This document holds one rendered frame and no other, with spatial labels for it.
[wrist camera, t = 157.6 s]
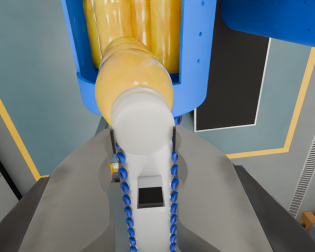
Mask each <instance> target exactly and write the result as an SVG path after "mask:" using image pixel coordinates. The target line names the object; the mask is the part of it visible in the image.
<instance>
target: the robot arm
mask: <svg viewBox="0 0 315 252"><path fill-rule="evenodd" d="M172 150H173V151H175V152H176V153H177V155H178V163H177V176H178V177H179V178H180V180H181V181H182V183H183V187H182V188H181V189H180V190H179V192H178V196H177V218H176V228H177V245H178V248H179V249H180V251H181V252H315V241H314V240H313V238H312V237H311V236H310V235H309V233H308V232H307V231H306V230H305V229H304V227H303V226H302V225H301V224H300V223H299V222H298V221H297V220H296V219H295V218H294V217H293V216H292V215H291V214H290V213H289V212H288V211H287V210H286V209H285V208H284V207H283V206H282V205H281V204H280V203H279V202H278V201H277V200H276V199H275V198H274V197H273V196H272V195H271V194H270V193H269V192H268V191H267V190H266V189H265V188H264V187H263V186H262V185H261V184H260V183H259V182H258V181H257V180H256V179H255V178H254V177H253V176H252V175H251V174H250V173H249V172H248V171H247V170H246V169H245V168H244V167H243V166H242V165H235V164H234V163H233V162H232V161H231V160H230V159H229V158H228V157H227V156H226V155H225V154H224V153H223V152H222V151H221V150H219V149H218V148H217V147H215V146H214V145H212V144H211V143H209V142H208V141H206V140H205V139H203V138H201V137H200V136H198V135H197V134H195V133H193V132H192V131H190V130H189V129H187V128H185V127H184V126H182V125H179V124H178V125H175V126H173V136H172ZM114 154H116V141H115V138H114V131H113V129H112V128H106V129H104V130H102V131H101V132H99V133H98V134H96V135H95V136H94V137H92V138H91V139H90V140H88V141H87V142H86V143H84V144H83V145H81V146H80V147H79V148H77V149H76V150H75V151H73V152H72V153H71V154H70V155H69V156H67V157H66V158H65V159H64V160H63V161H62V162H61V163H60V164H59V165H58V166H57V167H56V168H55V169H54V170H53V172H52V173H51V174H50V175H49V176H48V177H41V178H40V179H39V180H38V181H37V182H36V183H35V184H34V185H33V186H32V188H31V189H30V190H29V191H28V192H27V193H26V194H25V195H24V196H23V197H22V199H21V200H20V201H19V202H18V203H17V204H16V205H15V206H14V207H13V208H12V210H11V211H10V212H9V213H8V214H7V215H6V216H5V217H4V218H3V219H2V221H1V222H0V252H115V249H116V238H115V222H114V217H113V212H112V207H111V203H110V198H109V196H108V195H107V194H106V190H107V188H108V186H109V184H110V183H111V181H112V179H113V178H112V172H111V167H110V160H111V158H112V157H113V155H114Z"/></svg>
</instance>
